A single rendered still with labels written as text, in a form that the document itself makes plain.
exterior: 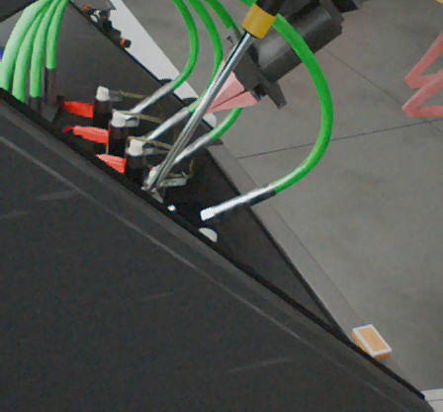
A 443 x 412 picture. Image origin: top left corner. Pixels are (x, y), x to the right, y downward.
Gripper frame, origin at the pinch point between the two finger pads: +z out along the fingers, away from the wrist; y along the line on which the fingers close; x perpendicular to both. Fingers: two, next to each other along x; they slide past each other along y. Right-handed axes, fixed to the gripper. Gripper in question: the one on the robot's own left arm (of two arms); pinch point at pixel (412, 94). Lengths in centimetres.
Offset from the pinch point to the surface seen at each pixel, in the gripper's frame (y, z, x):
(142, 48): -62, 68, 0
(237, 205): 5.1, 24.1, 0.4
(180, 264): 30.8, 11.3, -14.2
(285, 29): -0.5, 7.0, -13.8
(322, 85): -0.3, 7.7, -5.9
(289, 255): -7.4, 34.4, 21.4
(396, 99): -250, 116, 157
